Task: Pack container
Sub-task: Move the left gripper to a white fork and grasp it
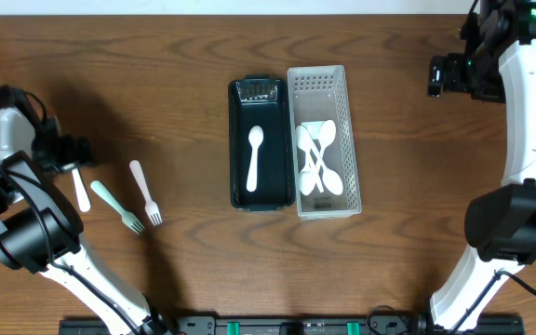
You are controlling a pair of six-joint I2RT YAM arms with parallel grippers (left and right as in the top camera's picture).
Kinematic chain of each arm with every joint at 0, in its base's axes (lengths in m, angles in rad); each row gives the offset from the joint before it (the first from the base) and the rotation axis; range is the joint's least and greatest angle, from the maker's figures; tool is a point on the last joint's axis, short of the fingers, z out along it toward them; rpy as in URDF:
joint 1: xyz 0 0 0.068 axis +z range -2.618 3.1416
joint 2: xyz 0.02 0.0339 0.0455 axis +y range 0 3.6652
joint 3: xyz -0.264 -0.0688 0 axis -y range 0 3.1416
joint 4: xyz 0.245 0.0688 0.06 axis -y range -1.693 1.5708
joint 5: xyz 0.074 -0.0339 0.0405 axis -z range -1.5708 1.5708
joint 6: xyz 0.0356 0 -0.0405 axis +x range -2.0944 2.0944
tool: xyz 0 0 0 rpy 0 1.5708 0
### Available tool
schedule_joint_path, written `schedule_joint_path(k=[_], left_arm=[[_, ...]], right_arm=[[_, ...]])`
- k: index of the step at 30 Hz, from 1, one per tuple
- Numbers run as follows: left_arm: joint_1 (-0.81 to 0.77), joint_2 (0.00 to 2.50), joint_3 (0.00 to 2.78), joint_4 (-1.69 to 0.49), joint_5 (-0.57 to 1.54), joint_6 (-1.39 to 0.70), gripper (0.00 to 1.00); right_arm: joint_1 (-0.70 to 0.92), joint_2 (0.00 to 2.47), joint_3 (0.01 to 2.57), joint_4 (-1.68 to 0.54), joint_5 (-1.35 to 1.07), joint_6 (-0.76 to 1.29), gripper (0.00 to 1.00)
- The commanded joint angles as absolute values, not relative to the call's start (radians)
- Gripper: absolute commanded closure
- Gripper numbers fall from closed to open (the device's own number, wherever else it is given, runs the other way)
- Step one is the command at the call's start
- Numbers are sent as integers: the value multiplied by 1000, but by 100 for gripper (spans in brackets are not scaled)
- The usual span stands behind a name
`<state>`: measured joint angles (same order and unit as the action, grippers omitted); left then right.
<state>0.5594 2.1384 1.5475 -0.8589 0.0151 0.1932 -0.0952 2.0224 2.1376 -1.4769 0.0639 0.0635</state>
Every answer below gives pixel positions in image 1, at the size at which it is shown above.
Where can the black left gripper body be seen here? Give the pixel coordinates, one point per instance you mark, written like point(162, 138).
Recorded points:
point(73, 154)

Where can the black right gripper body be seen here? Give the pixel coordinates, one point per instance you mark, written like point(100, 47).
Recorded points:
point(436, 74)

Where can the white plastic fork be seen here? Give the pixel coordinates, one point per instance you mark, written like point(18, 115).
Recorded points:
point(81, 191)

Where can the white plastic spoon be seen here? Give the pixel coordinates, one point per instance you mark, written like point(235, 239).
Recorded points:
point(328, 177)
point(326, 136)
point(307, 179)
point(302, 136)

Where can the white thick-handled spoon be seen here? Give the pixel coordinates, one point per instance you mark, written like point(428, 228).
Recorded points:
point(255, 139)

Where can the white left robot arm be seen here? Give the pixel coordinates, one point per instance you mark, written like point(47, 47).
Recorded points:
point(40, 229)

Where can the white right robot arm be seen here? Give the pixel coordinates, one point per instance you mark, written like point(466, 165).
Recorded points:
point(500, 226)

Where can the mint green plastic fork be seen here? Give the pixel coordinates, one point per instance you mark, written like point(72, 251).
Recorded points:
point(128, 218)

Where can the pink-white plastic fork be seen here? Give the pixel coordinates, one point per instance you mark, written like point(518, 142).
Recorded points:
point(151, 208)

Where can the clear plastic basket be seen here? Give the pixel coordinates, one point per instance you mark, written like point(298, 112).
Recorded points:
point(319, 93)

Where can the black plastic basket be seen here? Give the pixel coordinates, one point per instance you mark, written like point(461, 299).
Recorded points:
point(260, 101)

